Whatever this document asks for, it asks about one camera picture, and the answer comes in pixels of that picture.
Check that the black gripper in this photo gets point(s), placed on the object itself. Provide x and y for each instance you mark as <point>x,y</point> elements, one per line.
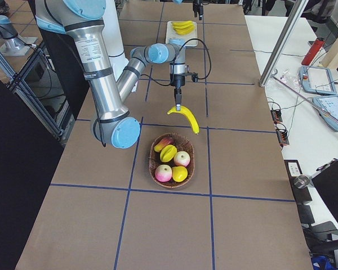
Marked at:
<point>177,81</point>

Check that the yellow banana basket edge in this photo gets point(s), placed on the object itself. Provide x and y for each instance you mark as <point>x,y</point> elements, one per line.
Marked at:
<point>186,112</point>

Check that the red mango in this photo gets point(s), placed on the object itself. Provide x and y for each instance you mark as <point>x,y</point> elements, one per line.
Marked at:
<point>163,143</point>

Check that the yellow banana long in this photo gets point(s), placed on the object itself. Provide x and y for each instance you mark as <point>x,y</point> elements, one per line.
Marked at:
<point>182,27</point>

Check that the pale yellow-pink apple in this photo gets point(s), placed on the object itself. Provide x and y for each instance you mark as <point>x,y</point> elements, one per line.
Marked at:
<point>182,158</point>

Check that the small steel cup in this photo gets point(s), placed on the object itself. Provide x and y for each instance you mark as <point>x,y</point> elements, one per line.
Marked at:
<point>302,181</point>

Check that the red water bottle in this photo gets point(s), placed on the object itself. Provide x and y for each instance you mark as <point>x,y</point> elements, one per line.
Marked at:
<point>315,47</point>

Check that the lower teach pendant tablet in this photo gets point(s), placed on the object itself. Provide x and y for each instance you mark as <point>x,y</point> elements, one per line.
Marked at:
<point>330,104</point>

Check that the black box white label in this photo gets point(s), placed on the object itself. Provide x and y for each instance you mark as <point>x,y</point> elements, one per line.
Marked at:
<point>301,196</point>

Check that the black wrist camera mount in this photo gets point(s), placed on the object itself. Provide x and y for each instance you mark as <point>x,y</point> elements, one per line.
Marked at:
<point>193,75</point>

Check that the white bear print tray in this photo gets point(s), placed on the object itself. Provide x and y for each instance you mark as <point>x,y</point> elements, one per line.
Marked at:
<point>191,35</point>

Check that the teach pendant tablet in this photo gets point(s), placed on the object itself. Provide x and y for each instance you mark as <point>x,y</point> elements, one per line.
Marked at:
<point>317,80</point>
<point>330,104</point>

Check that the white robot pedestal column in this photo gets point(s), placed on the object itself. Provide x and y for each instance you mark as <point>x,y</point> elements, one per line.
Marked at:
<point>111,32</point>

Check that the aluminium frame post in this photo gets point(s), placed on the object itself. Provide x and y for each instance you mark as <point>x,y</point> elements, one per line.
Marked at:
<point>288,28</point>

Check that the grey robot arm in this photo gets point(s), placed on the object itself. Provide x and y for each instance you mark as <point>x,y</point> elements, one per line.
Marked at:
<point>94,27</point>

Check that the brown wicker basket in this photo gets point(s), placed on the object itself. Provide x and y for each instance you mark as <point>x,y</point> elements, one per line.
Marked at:
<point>182,144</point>

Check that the yellow lemon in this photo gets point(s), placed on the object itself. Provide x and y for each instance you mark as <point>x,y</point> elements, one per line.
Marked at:
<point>179,173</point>

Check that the small yellow banana piece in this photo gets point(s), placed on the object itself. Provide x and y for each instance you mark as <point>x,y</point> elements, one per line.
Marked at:
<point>168,153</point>

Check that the upper teach pendant tablet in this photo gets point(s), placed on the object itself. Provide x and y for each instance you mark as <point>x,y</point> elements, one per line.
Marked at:
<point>317,80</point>

